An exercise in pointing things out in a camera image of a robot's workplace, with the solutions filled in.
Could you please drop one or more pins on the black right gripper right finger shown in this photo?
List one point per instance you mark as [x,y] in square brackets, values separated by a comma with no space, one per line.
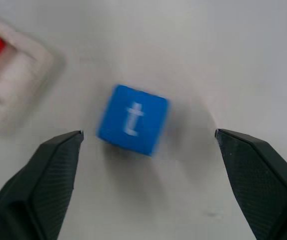
[263,190]

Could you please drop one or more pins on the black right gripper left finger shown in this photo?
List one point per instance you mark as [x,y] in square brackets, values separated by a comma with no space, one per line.
[28,195]

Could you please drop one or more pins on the blue letter tile t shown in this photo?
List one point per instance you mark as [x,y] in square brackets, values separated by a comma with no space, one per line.
[133,120]

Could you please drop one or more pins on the wooden letter tile rack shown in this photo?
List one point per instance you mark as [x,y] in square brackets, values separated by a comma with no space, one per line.
[28,75]

